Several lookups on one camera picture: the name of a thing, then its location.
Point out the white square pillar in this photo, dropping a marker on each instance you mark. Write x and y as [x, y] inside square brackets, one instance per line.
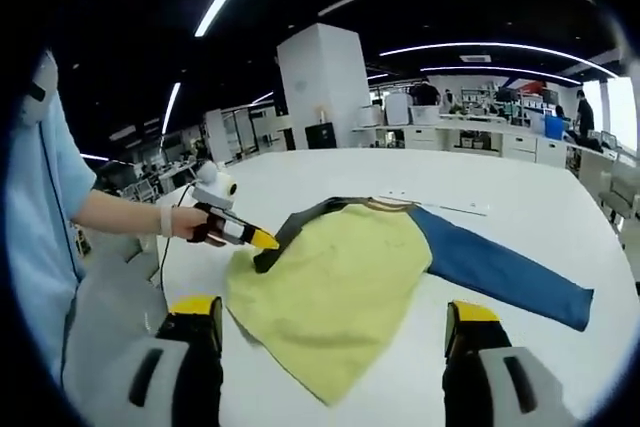
[322, 72]

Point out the person in light blue shirt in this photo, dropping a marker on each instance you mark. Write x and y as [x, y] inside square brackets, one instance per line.
[40, 207]

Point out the white worn chest device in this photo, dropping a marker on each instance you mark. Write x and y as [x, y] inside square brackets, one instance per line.
[42, 82]

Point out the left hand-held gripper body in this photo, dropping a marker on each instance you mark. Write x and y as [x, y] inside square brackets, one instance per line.
[217, 182]

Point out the yellow blue black garment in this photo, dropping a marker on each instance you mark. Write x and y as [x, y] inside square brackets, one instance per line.
[325, 297]

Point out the white table cover plate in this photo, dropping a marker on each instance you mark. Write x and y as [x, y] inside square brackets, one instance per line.
[395, 194]

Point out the white upright panel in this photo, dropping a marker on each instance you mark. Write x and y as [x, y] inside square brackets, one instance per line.
[396, 109]

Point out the person's left hand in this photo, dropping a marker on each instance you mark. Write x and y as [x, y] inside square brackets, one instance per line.
[182, 222]

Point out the ceiling air vent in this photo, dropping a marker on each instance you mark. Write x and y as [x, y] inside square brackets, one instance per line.
[475, 58]

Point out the white storage bin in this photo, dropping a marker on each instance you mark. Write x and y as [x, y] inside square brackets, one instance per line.
[425, 115]

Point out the blue storage bin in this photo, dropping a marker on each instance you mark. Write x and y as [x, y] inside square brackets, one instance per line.
[554, 126]

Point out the black cabinet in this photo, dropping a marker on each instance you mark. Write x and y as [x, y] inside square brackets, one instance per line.
[320, 136]

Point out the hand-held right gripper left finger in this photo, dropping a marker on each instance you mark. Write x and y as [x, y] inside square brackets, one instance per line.
[170, 387]

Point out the long white drawer counter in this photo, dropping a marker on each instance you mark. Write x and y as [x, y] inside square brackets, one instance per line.
[520, 144]

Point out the short curved ceiling light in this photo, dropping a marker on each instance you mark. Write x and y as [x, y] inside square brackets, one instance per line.
[500, 68]

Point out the small ceiling light strip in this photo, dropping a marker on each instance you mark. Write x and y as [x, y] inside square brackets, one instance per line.
[170, 107]

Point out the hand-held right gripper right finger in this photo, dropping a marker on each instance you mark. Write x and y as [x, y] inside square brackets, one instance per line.
[500, 387]

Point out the long curved ceiling light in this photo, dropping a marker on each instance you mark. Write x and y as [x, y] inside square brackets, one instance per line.
[500, 45]

